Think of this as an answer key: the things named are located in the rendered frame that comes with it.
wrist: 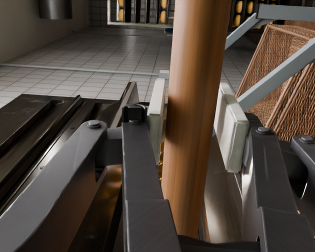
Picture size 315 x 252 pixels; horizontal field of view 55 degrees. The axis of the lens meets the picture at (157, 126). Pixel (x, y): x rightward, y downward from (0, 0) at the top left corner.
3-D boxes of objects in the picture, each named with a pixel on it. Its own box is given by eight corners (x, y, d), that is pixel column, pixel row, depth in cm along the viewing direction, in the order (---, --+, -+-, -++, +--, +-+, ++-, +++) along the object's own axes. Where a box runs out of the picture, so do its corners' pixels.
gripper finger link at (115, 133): (142, 172, 14) (79, 167, 14) (150, 128, 19) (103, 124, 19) (143, 143, 14) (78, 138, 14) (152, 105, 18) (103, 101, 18)
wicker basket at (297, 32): (320, 163, 122) (250, 158, 123) (277, 113, 174) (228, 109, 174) (358, 38, 103) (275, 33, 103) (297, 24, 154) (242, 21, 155)
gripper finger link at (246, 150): (255, 151, 13) (323, 156, 13) (235, 110, 18) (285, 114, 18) (249, 179, 14) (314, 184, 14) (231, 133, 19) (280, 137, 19)
